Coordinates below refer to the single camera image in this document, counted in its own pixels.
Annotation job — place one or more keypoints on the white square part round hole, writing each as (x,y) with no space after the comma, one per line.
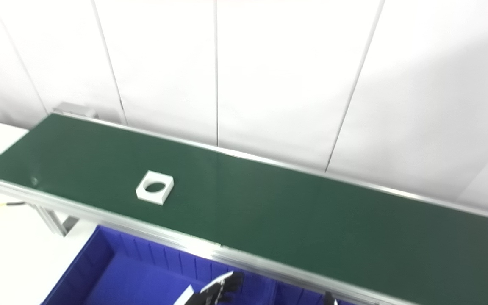
(144,192)

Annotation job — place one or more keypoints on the green conveyor belt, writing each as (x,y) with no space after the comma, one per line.
(311,220)
(100,216)

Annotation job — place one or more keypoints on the blue plastic bin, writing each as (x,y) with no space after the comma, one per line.
(134,279)
(295,296)

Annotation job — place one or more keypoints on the aluminium conveyor leg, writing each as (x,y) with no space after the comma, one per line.
(53,222)

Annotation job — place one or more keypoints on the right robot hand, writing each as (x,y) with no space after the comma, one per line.
(329,300)

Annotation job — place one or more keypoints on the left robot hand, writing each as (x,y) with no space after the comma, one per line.
(216,290)

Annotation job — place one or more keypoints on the grey conveyor end housing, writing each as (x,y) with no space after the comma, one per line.
(76,110)

